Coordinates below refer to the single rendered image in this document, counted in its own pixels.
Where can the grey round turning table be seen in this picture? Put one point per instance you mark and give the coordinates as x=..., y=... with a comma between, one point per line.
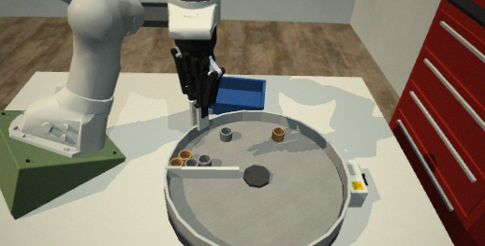
x=259, y=192

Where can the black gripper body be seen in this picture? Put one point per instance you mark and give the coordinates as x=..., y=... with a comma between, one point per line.
x=201, y=49

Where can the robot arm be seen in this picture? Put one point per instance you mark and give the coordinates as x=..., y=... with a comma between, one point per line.
x=73, y=120

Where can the grey metal bushing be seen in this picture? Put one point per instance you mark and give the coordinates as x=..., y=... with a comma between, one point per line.
x=226, y=134
x=204, y=158
x=191, y=162

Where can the blue plastic crate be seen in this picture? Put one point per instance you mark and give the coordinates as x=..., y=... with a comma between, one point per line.
x=236, y=94

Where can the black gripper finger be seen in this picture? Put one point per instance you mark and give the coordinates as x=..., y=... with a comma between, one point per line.
x=206, y=92
x=185, y=75

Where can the bronze bushing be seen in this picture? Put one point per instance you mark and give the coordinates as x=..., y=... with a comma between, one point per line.
x=176, y=162
x=278, y=134
x=185, y=154

